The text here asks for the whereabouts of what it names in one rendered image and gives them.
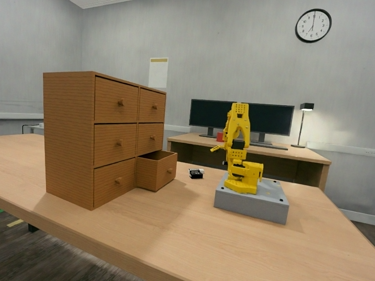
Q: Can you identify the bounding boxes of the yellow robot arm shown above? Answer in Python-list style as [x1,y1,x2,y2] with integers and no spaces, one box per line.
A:
[222,103,262,194]

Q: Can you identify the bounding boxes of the brown wooden chest of drawers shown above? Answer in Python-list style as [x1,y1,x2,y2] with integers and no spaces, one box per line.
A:
[43,71,167,211]

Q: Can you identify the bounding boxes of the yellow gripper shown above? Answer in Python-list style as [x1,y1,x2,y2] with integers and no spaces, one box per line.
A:
[210,140,229,164]

